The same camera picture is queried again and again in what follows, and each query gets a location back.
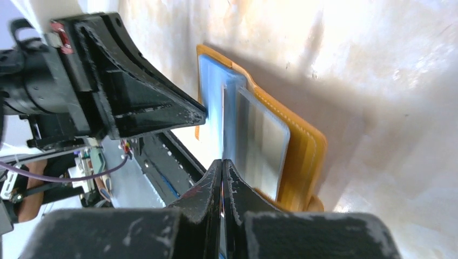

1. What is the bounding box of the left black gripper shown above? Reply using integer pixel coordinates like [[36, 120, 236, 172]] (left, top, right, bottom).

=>
[[1, 12, 206, 148]]

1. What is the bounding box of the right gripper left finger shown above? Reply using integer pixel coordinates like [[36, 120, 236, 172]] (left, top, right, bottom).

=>
[[21, 160, 223, 258]]

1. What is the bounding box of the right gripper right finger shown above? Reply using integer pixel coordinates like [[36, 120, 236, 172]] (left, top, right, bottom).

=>
[[222, 159, 401, 258]]

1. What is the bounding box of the tan leather card holder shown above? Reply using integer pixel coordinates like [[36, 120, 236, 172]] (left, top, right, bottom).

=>
[[196, 44, 327, 212]]

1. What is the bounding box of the person in background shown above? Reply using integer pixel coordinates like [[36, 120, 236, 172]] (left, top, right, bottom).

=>
[[14, 159, 49, 224]]

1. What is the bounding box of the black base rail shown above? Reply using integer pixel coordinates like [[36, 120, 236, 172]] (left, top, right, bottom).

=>
[[129, 131, 206, 205]]

